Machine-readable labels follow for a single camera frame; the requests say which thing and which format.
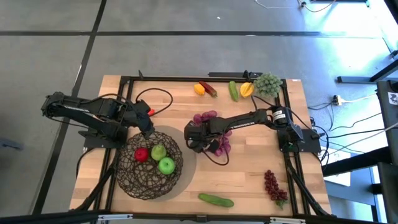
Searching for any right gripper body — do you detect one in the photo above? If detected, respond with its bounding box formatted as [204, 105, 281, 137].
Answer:
[183, 119, 220, 142]

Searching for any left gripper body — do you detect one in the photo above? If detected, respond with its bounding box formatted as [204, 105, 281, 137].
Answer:
[124, 99, 155, 127]

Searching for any pale green pear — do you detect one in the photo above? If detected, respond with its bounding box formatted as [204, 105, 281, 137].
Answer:
[150, 143, 168, 162]

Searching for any red apple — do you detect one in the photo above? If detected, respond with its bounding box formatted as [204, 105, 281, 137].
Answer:
[134, 147, 150, 164]

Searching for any green apple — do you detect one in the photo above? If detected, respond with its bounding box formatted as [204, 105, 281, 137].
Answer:
[157, 156, 177, 176]

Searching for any dark red long pepper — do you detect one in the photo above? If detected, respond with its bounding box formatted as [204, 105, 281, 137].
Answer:
[198, 80, 219, 98]

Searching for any small green cucumber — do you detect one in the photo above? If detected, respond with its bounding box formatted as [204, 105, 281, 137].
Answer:
[228, 80, 240, 103]

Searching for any yellow starfruit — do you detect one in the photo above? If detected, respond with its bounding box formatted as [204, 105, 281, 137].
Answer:
[239, 82, 255, 99]

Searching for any dark red grape bunch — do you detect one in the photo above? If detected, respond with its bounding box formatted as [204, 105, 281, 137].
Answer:
[264, 169, 289, 210]

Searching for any dark woven wicker basket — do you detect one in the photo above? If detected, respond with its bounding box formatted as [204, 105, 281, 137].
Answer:
[115, 131, 185, 201]

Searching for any purple grape bunch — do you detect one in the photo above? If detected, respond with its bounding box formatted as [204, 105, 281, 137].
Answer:
[192, 110, 234, 157]

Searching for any round grey placemat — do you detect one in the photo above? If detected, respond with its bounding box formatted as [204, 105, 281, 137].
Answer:
[146, 124, 198, 202]

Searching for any large green cucumber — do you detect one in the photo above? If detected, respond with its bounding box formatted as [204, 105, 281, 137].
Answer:
[198, 192, 235, 208]

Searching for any black stand leg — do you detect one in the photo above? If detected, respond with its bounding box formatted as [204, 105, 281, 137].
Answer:
[336, 58, 398, 85]

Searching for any black side furniture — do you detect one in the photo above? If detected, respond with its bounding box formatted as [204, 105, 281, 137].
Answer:
[322, 80, 398, 224]

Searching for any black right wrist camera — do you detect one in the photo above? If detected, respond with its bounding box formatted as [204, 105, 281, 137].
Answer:
[206, 139, 221, 154]

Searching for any black right camera cable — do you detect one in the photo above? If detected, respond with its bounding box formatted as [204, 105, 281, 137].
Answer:
[201, 136, 230, 167]

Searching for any black camera cable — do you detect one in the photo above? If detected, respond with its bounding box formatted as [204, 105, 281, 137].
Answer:
[135, 87, 174, 118]
[201, 136, 230, 167]

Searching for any black left camera cable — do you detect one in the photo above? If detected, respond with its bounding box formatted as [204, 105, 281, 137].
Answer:
[135, 87, 174, 118]

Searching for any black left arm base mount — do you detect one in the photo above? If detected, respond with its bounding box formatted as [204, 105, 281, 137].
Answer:
[77, 126, 129, 150]

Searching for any black aluminium table frame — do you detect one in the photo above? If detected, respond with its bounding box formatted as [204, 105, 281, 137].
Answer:
[0, 73, 398, 224]

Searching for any black bar bracket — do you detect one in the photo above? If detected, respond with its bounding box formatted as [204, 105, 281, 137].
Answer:
[207, 70, 264, 80]

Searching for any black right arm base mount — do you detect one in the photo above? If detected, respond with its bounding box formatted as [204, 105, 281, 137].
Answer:
[276, 126, 322, 154]

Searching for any white floor cable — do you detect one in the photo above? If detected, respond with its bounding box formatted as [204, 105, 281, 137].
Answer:
[254, 0, 292, 10]

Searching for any white power cable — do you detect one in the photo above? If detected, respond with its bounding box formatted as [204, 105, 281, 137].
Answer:
[341, 93, 379, 105]

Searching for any black floor cable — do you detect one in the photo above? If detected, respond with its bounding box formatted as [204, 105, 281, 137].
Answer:
[307, 111, 383, 133]

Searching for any grey floor cable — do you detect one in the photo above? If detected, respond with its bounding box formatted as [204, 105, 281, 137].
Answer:
[323, 121, 398, 151]

